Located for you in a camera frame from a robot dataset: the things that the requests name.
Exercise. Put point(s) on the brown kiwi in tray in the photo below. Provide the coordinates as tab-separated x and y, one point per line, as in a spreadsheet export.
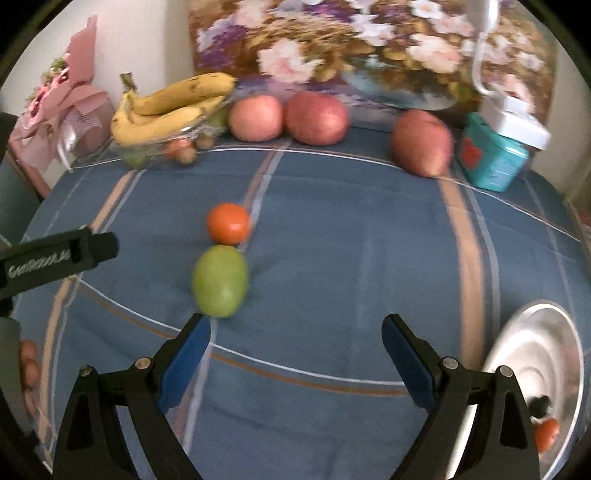
188	156

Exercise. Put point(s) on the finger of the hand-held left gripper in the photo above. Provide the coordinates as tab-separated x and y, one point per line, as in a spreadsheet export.
102	250

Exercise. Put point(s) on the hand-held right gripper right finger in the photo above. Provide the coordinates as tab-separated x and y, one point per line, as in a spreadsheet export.
411	364

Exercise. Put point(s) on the white charger device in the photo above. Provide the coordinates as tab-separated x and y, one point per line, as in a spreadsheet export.
517	122

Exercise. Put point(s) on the teal box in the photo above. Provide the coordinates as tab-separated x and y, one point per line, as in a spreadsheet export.
491	161

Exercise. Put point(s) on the oblong red apple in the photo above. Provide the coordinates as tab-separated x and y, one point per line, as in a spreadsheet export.
422	143

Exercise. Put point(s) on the yellow banana bunch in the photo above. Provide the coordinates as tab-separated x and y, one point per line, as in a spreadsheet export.
175	99

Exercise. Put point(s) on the orange tangerine with stem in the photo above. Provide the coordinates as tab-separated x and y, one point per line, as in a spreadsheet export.
547	434

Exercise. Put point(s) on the small green mango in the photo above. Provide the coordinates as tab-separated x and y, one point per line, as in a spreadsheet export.
220	281

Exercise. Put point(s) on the small orange tangerine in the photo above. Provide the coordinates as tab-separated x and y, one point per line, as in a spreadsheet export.
228	224

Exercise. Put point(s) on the pink board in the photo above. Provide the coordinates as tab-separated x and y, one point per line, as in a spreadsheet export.
30	166

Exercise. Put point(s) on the silver metal plate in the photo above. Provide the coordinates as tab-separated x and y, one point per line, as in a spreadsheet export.
545	350

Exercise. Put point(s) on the person's left hand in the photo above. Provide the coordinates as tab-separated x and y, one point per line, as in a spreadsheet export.
30	369

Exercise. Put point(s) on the pink apple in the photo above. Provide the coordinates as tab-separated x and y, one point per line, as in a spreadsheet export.
256	117

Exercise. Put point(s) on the green fruit in tray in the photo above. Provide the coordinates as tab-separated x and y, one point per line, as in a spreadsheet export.
135	159

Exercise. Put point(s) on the floral painting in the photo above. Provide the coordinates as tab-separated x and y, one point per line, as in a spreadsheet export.
346	46

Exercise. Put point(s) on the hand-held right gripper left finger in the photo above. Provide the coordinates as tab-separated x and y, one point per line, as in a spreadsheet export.
184	364

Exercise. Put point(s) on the blue checked tablecloth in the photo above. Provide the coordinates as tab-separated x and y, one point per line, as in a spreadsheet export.
346	258

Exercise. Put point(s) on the round red apple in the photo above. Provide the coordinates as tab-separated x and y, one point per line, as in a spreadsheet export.
316	117

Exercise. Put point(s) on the medium dark plum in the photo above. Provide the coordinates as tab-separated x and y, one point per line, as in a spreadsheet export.
539	405

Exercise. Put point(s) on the pink flower bouquet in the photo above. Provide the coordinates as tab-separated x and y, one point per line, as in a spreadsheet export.
78	106

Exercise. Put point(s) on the clear plastic tray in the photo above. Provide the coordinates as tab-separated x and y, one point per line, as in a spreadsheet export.
152	147

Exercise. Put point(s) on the dark grey cabinet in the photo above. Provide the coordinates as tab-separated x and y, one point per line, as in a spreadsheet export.
16	184

